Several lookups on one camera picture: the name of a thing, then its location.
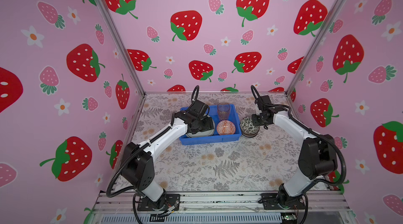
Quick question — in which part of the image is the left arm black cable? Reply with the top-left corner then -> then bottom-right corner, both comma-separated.
106,148 -> 142,198

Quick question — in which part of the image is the pale green flower plate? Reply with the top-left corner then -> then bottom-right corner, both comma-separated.
185,124 -> 215,138

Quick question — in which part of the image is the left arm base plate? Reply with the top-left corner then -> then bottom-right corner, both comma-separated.
136,194 -> 181,211

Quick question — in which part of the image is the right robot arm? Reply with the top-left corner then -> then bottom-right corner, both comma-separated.
251,94 -> 345,209

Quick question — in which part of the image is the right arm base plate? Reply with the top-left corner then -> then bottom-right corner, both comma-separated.
258,193 -> 305,210

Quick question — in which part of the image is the black leaf pattern bowl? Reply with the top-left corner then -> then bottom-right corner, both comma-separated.
240,116 -> 260,138

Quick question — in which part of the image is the aluminium front rail frame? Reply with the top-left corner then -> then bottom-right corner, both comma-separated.
87,191 -> 358,224

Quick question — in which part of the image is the pink clear glass cup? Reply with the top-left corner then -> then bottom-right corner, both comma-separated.
217,102 -> 231,121

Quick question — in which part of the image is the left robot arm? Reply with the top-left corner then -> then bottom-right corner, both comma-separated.
120,99 -> 214,204

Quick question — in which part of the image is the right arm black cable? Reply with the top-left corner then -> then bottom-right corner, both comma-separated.
288,113 -> 347,187

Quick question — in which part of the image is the blue plastic bin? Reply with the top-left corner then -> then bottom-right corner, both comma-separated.
179,104 -> 241,145

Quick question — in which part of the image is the orange patterned bowl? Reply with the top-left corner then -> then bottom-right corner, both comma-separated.
216,120 -> 236,135

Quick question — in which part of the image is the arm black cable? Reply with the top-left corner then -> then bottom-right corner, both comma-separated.
106,148 -> 142,198
288,113 -> 347,187

